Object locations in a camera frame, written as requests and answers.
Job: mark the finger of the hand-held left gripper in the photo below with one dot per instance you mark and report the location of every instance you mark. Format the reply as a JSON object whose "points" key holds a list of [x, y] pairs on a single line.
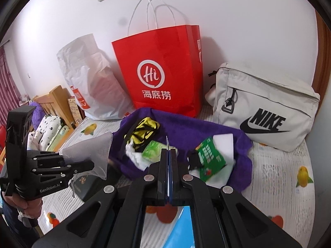
{"points": [[44, 156], [80, 166]]}

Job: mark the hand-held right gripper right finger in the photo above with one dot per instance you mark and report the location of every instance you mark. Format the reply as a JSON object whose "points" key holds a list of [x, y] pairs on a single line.
{"points": [[173, 165]]}

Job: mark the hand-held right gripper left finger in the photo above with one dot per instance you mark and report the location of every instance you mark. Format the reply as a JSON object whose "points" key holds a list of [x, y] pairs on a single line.
{"points": [[163, 165]]}

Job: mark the pale green tissue pack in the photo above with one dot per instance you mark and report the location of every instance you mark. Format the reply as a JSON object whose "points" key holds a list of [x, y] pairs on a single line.
{"points": [[152, 152]]}

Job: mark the white tissue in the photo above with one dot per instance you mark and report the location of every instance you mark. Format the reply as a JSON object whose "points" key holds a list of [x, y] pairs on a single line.
{"points": [[135, 157]]}

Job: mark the dark green snack packet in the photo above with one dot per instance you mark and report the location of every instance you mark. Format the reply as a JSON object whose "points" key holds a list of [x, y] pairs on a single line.
{"points": [[209, 157]]}

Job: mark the purple towel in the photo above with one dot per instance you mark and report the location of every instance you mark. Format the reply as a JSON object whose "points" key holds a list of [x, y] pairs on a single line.
{"points": [[181, 126]]}

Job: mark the yellow and black pouch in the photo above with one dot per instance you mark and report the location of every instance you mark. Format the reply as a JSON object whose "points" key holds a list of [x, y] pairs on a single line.
{"points": [[144, 126]]}

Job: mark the white sponge block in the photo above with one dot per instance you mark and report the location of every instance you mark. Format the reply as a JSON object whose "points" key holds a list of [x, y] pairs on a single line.
{"points": [[223, 139]]}

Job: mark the person's left hand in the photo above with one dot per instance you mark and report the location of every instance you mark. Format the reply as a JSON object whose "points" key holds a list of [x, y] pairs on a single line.
{"points": [[31, 209]]}

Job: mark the purple plush toy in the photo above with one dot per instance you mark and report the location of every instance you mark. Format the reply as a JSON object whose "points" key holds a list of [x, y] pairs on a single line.
{"points": [[38, 116]]}

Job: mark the pale green pillow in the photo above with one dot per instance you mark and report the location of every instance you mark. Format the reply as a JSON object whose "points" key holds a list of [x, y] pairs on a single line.
{"points": [[63, 137]]}

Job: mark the white spotted pillow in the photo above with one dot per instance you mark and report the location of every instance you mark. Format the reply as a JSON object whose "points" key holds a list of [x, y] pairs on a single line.
{"points": [[50, 129]]}

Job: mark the maroon curtain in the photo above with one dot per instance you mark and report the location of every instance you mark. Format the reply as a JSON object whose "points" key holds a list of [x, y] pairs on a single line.
{"points": [[9, 87]]}

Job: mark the wooden bed headboard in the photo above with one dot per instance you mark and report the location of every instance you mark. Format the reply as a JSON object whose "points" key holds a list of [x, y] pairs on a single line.
{"points": [[55, 95]]}

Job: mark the brown patterned box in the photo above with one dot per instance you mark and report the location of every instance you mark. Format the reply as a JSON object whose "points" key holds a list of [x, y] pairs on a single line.
{"points": [[73, 108]]}

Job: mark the blue tissue pack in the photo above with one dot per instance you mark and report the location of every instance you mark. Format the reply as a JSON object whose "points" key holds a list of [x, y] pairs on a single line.
{"points": [[185, 232]]}

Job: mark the white plastic shopping bag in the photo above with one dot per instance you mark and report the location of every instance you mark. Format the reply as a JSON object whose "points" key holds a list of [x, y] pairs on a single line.
{"points": [[88, 82]]}

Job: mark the fruit printed tablecloth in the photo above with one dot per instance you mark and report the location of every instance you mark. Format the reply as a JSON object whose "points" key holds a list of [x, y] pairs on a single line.
{"points": [[271, 175]]}

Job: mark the red paper bag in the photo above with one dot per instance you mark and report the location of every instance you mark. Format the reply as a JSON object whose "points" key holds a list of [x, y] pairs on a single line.
{"points": [[160, 56]]}

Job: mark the grey waist bag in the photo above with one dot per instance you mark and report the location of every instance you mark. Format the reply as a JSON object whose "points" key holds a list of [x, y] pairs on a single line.
{"points": [[271, 98]]}

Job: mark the brown wooden door frame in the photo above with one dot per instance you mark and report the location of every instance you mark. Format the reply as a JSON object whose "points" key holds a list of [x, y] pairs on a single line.
{"points": [[322, 56]]}

